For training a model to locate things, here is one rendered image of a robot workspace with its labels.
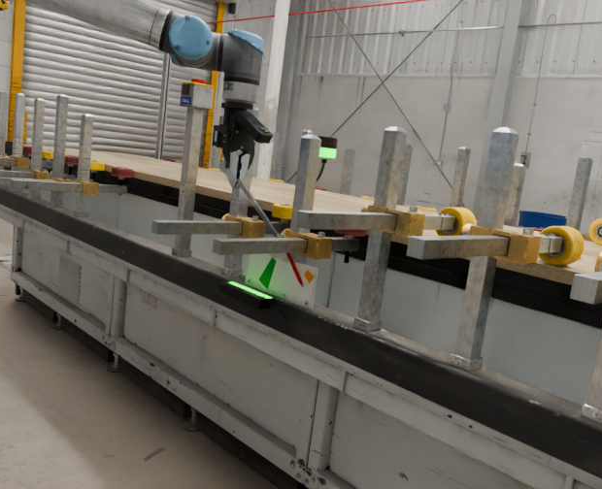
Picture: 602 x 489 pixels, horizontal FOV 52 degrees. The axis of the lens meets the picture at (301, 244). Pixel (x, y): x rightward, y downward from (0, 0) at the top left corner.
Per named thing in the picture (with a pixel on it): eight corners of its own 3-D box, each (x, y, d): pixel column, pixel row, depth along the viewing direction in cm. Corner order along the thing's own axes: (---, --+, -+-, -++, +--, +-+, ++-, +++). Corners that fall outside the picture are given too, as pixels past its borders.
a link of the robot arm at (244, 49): (225, 32, 155) (264, 38, 156) (220, 82, 157) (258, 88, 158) (224, 25, 146) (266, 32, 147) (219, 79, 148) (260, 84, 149)
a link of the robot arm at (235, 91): (266, 86, 153) (236, 81, 146) (264, 107, 154) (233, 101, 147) (245, 86, 159) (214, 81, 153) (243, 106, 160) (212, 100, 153)
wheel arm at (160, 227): (157, 238, 145) (159, 220, 145) (150, 235, 148) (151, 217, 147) (292, 237, 175) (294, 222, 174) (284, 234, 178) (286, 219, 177)
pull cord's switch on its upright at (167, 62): (160, 188, 402) (175, 14, 386) (149, 185, 413) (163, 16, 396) (171, 188, 408) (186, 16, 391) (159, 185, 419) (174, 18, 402)
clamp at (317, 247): (315, 259, 142) (317, 238, 142) (277, 247, 152) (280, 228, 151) (331, 258, 146) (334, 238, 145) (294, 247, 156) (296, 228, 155)
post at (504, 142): (465, 385, 115) (511, 127, 107) (450, 378, 117) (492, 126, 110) (475, 382, 117) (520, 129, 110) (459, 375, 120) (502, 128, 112)
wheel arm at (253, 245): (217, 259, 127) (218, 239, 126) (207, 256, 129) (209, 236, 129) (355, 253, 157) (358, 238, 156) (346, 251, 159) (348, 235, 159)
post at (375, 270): (364, 349, 133) (397, 126, 125) (352, 344, 135) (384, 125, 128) (375, 347, 135) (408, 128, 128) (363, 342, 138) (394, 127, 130)
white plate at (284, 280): (311, 310, 143) (316, 269, 142) (243, 283, 162) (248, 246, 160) (313, 309, 144) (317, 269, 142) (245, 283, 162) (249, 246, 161)
